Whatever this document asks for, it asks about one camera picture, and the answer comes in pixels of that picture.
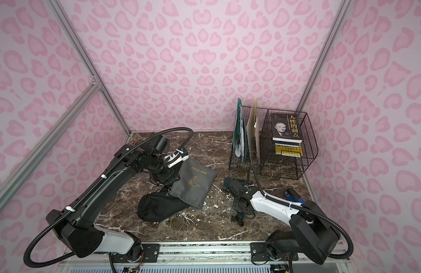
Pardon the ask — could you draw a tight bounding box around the green file folder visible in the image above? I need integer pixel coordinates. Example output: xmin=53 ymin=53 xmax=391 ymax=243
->
xmin=233 ymin=98 xmax=249 ymax=163

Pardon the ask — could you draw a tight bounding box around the black portrait book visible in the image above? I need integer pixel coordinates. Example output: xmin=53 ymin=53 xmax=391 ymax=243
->
xmin=271 ymin=113 xmax=303 ymax=143

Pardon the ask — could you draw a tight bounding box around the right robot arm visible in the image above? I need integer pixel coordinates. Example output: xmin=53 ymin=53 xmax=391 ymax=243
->
xmin=224 ymin=168 xmax=354 ymax=267

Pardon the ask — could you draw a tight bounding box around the beige file folder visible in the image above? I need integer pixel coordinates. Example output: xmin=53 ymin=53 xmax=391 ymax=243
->
xmin=246 ymin=100 xmax=260 ymax=163

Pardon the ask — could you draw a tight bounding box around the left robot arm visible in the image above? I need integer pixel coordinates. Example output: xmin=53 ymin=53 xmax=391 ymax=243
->
xmin=23 ymin=127 xmax=193 ymax=268

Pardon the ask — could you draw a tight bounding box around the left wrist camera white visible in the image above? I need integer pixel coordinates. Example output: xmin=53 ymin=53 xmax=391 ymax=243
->
xmin=163 ymin=147 xmax=189 ymax=168

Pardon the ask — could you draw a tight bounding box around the dark green hair dryer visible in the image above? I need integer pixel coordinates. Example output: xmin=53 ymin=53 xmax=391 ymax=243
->
xmin=223 ymin=177 xmax=256 ymax=226

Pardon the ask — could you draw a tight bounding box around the black pouch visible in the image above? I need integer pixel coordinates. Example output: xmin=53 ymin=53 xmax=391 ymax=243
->
xmin=137 ymin=191 xmax=190 ymax=222

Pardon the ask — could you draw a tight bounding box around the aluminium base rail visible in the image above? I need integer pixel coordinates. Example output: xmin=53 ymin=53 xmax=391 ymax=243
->
xmin=56 ymin=241 xmax=354 ymax=273

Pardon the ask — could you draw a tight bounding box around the black wire file rack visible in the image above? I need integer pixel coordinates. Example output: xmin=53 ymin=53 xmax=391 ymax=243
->
xmin=229 ymin=106 xmax=318 ymax=180

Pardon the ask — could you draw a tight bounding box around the grey hair dryer pouch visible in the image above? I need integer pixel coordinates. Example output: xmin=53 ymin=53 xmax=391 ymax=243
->
xmin=169 ymin=159 xmax=218 ymax=209

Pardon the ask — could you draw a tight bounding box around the yellow striped book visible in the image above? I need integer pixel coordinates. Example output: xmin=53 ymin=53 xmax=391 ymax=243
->
xmin=275 ymin=143 xmax=303 ymax=158

